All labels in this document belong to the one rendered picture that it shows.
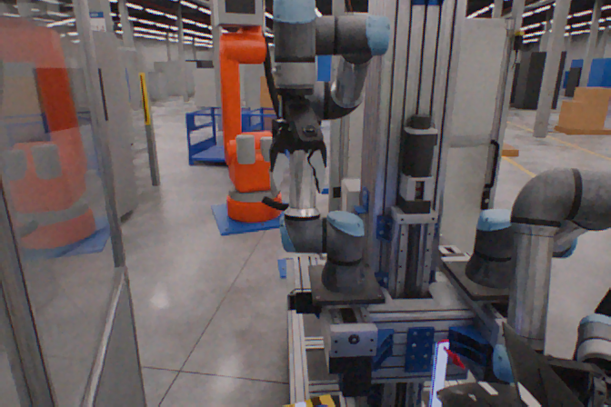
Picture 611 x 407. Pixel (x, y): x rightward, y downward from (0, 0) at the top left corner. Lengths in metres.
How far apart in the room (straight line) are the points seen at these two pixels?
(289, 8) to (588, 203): 0.71
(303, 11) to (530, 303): 0.75
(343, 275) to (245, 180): 3.16
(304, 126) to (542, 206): 0.55
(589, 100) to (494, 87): 10.38
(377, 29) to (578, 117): 12.30
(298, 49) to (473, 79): 2.00
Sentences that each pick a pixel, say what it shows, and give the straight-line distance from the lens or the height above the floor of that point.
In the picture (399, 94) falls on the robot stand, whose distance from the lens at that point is 1.31.
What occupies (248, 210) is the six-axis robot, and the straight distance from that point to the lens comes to 4.36.
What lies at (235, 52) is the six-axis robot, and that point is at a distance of 4.29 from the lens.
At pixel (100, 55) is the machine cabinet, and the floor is 1.85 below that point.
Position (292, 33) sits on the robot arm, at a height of 1.77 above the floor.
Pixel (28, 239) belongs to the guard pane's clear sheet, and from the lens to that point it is 0.80.
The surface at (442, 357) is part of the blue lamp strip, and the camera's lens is 0.89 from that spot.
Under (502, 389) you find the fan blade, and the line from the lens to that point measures 0.85.
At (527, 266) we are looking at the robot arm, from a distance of 0.98.
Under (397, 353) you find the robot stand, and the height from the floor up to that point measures 0.80.
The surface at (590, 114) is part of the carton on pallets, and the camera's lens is 13.11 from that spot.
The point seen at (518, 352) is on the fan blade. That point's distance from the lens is 0.47.
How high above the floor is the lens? 1.71
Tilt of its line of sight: 17 degrees down
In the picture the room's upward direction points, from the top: straight up
